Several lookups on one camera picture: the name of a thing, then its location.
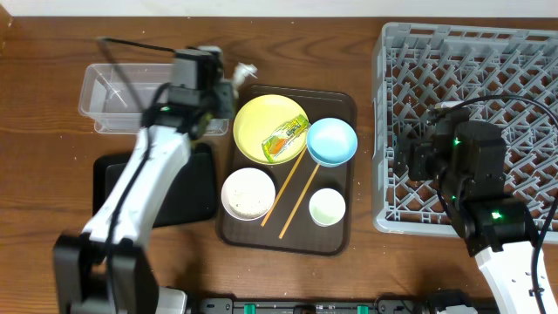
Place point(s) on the dark brown serving tray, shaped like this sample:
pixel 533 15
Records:
pixel 303 235

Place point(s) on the clear plastic bin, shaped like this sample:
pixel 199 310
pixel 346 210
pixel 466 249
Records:
pixel 107 100

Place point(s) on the yellow plate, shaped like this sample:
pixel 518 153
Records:
pixel 258 119

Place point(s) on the white bowl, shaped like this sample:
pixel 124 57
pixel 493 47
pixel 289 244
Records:
pixel 248 194

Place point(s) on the wooden chopstick left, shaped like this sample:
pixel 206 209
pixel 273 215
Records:
pixel 283 187

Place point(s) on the light blue bowl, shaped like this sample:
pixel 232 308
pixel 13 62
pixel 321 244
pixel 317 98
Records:
pixel 331 142

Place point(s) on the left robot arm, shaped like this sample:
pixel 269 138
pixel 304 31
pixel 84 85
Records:
pixel 105 268

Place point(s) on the white plastic wrap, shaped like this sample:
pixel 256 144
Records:
pixel 241 73

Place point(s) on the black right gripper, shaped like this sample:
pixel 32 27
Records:
pixel 421 150

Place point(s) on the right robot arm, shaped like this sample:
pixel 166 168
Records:
pixel 466 159

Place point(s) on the black waste tray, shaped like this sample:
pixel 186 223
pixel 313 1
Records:
pixel 192 196

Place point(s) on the wooden chopstick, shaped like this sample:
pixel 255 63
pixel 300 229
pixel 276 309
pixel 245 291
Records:
pixel 298 202
pixel 283 187

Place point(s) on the wooden chopstick right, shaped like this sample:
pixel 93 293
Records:
pixel 298 202

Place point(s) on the grey dishwasher rack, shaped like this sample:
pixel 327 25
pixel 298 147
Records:
pixel 505 73

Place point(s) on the pale green cup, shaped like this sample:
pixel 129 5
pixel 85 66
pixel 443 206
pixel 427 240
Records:
pixel 327 207

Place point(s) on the green snack wrapper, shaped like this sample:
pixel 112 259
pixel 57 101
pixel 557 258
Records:
pixel 283 136

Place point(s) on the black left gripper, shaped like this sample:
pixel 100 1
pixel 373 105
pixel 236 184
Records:
pixel 224 101

